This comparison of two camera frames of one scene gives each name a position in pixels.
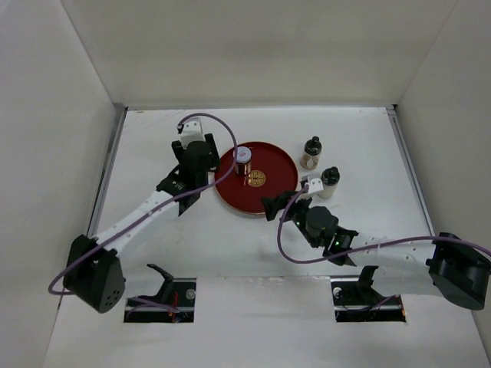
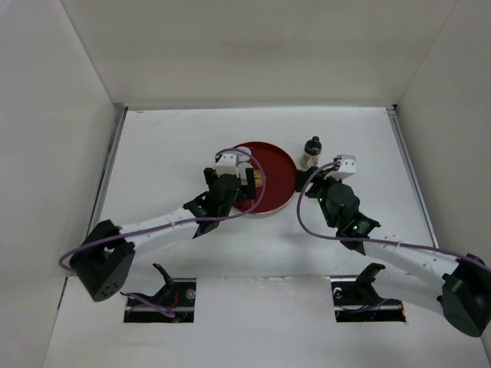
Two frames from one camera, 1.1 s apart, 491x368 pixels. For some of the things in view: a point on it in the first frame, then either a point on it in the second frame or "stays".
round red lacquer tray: x=272 y=171 stays
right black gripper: x=273 y=205 -> x=301 y=175
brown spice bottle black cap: x=311 y=156 stays
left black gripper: x=214 y=160 -> x=249 y=188
